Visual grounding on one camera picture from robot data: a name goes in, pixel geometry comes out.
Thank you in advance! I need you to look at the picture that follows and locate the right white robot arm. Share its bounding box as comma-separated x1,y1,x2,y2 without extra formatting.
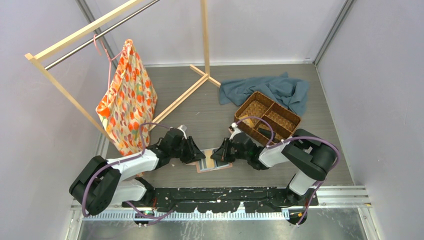
210,123,341,205

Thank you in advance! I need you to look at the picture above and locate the pink clothes hanger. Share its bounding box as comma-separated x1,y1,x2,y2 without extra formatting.
93,34,124,89

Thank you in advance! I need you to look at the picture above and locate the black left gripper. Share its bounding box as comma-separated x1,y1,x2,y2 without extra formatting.
170,136,205,164

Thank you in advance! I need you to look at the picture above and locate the wooden clothes rack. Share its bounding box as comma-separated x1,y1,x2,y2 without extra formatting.
24,0,221,142

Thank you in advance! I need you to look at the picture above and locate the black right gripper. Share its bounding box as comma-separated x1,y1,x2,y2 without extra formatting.
211,137,250,163

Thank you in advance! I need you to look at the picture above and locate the woven wicker divided basket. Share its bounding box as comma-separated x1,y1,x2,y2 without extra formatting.
234,91,302,145

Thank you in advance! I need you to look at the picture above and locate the yellow credit card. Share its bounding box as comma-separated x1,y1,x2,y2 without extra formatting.
199,149,215,171

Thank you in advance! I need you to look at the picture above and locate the orange credit card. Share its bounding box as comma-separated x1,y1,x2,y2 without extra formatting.
240,115,255,128

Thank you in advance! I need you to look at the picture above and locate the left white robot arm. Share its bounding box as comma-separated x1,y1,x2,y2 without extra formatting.
69,125,206,217

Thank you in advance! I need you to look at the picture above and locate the orange floral hanging garment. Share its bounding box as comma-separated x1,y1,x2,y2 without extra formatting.
95,39,158,156

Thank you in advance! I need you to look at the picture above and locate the blue-grey crumpled cloth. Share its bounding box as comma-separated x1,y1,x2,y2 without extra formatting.
218,72,310,116

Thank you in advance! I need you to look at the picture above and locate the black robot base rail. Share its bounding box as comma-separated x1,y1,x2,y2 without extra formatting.
131,186,319,214

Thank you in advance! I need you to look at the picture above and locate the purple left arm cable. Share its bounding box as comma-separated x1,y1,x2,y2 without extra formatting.
81,122,178,226

